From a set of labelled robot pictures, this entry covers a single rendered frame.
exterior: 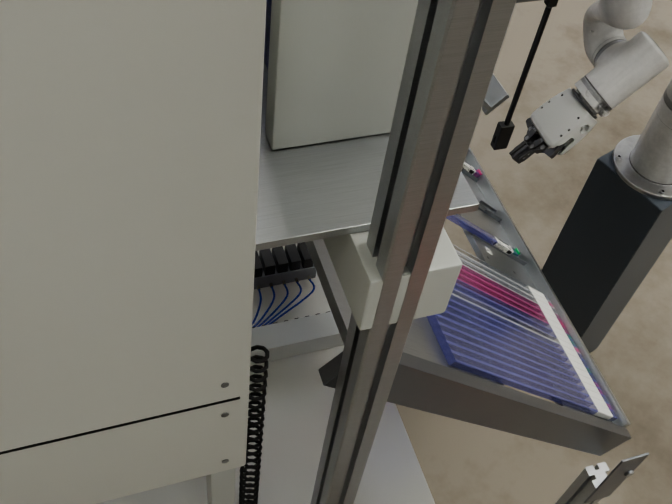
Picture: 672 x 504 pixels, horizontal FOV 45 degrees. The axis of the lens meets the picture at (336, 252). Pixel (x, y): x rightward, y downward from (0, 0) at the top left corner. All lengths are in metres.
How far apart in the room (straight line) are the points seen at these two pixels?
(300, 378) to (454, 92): 0.99
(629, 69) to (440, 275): 1.03
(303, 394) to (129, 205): 0.92
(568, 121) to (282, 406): 0.77
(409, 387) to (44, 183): 0.51
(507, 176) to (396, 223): 2.20
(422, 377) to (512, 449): 1.30
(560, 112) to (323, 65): 1.05
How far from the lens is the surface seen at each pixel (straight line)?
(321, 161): 0.69
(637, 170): 1.84
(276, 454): 1.38
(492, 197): 1.63
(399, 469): 1.39
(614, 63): 1.63
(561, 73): 3.26
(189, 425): 0.82
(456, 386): 0.95
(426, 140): 0.52
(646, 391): 2.41
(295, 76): 0.64
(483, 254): 1.38
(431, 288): 0.66
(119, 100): 0.48
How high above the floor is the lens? 1.87
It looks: 51 degrees down
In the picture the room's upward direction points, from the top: 10 degrees clockwise
